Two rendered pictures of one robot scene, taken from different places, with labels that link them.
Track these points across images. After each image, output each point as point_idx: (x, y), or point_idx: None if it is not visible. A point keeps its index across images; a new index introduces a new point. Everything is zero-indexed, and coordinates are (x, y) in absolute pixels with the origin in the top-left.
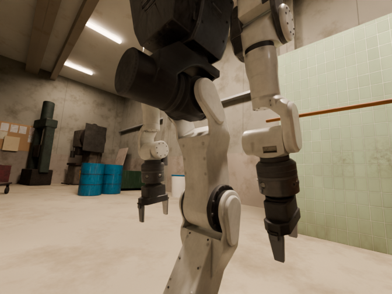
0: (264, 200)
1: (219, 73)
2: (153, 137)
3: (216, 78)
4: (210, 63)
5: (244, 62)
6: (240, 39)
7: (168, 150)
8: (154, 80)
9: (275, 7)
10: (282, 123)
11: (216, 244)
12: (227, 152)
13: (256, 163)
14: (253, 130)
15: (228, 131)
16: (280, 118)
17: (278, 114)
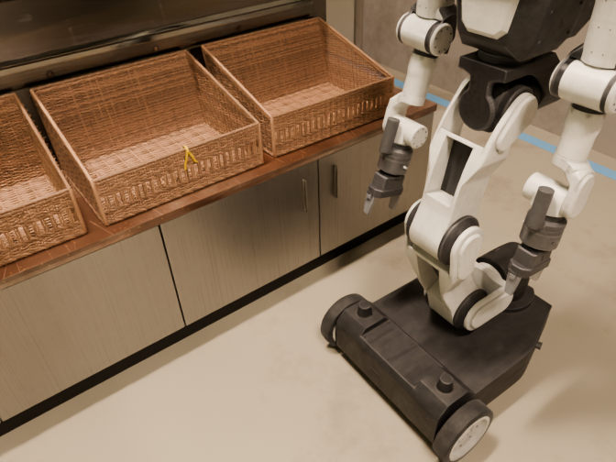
0: (403, 176)
1: (459, 61)
2: (570, 183)
3: (463, 69)
4: (478, 38)
5: (437, 62)
6: None
7: (522, 189)
8: None
9: None
10: (405, 113)
11: None
12: (429, 167)
13: (411, 151)
14: (418, 123)
15: (433, 137)
16: (406, 108)
17: (408, 105)
